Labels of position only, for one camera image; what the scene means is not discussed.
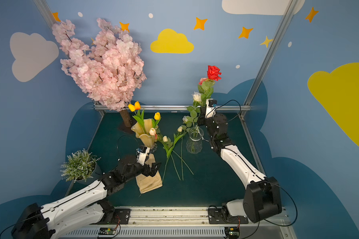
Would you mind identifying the white tulip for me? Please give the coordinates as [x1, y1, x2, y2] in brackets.
[167, 125, 187, 158]
[158, 133, 176, 180]

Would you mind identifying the red rose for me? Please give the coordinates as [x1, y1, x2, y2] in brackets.
[197, 65, 221, 107]

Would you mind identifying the pale pink tulip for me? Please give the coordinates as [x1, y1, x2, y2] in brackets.
[149, 128, 157, 136]

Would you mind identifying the orange yellow tulip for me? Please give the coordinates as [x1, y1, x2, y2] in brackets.
[128, 101, 146, 133]

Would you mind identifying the pink rose with stem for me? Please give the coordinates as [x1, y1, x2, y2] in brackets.
[198, 78, 208, 89]

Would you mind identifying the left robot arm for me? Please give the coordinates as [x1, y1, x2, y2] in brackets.
[11, 162, 161, 239]

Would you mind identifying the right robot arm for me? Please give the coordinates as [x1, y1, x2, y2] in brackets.
[198, 99, 282, 223]

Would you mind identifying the cream work glove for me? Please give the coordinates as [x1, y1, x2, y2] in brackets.
[135, 153, 164, 194]

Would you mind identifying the clear glass vase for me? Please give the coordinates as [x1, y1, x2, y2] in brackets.
[186, 126, 204, 154]

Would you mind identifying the yellow fluted glass vase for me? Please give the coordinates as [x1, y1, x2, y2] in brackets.
[131, 119, 158, 153]

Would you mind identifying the small potted green plant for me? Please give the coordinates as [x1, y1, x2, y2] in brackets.
[60, 149, 101, 183]

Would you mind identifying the left circuit board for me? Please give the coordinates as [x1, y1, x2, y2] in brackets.
[98, 228, 117, 237]

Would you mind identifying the circuit board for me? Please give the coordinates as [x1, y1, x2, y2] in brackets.
[224, 227, 240, 239]
[98, 228, 117, 237]

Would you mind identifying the pink cherry blossom tree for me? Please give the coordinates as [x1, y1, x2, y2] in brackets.
[52, 18, 146, 128]

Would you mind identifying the right circuit board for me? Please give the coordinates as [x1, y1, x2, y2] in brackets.
[224, 227, 240, 239]

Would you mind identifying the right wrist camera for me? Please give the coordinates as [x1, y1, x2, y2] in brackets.
[205, 99, 217, 119]

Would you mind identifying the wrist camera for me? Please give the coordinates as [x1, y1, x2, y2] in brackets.
[136, 146, 151, 166]
[205, 99, 217, 119]

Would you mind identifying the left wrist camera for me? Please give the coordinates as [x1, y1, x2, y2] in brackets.
[136, 146, 151, 166]

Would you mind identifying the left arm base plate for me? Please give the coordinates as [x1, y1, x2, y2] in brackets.
[108, 208, 131, 225]

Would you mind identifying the aluminium back frame rail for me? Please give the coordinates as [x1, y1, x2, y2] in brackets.
[94, 104, 251, 112]

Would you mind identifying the front aluminium rail base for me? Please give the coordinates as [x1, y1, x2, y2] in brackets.
[59, 207, 296, 239]

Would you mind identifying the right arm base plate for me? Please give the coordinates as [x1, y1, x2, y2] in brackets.
[207, 207, 249, 225]

